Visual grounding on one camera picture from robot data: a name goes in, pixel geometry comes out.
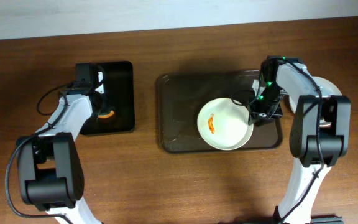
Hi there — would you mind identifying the green orange sponge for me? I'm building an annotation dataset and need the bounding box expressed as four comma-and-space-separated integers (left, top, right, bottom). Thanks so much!
98, 110, 115, 119

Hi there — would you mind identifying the white plate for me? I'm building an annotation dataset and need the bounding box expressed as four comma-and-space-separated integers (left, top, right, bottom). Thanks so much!
196, 98, 254, 151

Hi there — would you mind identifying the pale blue plate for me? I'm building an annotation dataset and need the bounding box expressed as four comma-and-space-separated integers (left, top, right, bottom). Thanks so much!
287, 76, 343, 127

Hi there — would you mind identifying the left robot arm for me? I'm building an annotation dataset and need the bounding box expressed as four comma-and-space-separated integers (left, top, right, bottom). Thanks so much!
10, 63, 106, 223

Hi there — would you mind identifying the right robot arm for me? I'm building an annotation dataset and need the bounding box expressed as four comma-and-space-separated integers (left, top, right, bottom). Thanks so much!
246, 56, 351, 223

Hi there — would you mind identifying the black small tray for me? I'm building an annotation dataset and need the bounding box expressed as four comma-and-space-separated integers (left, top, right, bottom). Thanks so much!
80, 61, 135, 136

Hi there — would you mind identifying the dark brown serving tray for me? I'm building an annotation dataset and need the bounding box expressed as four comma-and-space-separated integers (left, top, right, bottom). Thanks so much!
158, 70, 283, 153

